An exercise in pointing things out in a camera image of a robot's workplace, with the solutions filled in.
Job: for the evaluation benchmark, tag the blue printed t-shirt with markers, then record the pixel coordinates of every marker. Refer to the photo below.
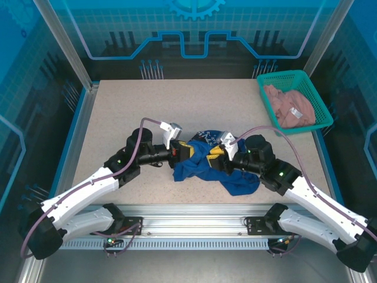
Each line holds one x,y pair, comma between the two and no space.
235,182

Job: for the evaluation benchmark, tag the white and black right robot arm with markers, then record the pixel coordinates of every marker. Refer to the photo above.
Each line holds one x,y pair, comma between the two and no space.
318,203

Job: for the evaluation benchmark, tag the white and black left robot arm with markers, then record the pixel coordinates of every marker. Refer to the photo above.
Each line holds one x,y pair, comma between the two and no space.
76,194

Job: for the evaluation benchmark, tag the white garment label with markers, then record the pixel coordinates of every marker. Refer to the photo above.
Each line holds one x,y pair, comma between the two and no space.
296,112

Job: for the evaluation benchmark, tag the pink garment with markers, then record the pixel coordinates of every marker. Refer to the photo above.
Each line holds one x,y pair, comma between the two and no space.
294,100

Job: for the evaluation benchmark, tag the small LED connector module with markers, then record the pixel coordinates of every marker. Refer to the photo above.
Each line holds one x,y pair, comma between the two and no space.
282,241
112,240

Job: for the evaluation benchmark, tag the teal plastic mesh basket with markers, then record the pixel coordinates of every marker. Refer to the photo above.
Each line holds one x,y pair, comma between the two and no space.
294,78

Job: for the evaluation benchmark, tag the steel front shelf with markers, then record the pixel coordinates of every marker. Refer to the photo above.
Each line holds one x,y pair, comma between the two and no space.
191,265

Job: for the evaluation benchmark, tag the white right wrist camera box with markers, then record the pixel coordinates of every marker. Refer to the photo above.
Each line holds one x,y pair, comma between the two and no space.
227,140

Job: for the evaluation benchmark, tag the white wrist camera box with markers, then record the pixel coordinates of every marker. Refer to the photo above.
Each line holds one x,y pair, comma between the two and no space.
227,140
172,131

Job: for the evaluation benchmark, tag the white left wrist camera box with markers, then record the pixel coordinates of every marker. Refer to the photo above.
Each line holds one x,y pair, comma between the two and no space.
172,131

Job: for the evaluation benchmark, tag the aluminium mounting rail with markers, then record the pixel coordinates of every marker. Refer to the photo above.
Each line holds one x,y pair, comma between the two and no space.
191,221

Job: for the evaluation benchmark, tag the aluminium table side rail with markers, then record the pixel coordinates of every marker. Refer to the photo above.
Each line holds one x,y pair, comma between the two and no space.
318,141
87,103

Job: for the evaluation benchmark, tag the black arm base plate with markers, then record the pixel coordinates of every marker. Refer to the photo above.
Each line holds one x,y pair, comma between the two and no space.
131,224
256,227

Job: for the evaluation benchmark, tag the aluminium frame post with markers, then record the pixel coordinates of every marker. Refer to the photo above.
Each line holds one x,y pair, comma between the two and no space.
69,44
322,44

